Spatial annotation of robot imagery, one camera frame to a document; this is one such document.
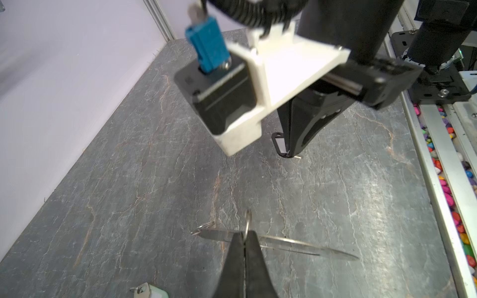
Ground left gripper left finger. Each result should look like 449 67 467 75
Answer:
212 232 245 298

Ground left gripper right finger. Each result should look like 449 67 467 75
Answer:
245 230 278 298

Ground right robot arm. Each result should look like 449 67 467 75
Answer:
175 1 477 158

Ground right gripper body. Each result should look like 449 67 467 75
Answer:
290 55 426 111

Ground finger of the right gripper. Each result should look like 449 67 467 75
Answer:
289 93 354 156
277 100 298 155

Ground key with black tag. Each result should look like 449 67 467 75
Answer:
272 132 302 159

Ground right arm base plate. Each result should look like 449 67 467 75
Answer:
391 31 471 105

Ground aluminium frame profiles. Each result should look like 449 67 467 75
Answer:
144 0 176 42

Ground aluminium rail with coloured beads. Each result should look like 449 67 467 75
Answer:
383 7 477 298

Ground key with white-green tag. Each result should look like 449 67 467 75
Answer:
129 283 169 298

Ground large toothed metal keyring disc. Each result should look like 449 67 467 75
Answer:
191 209 359 261

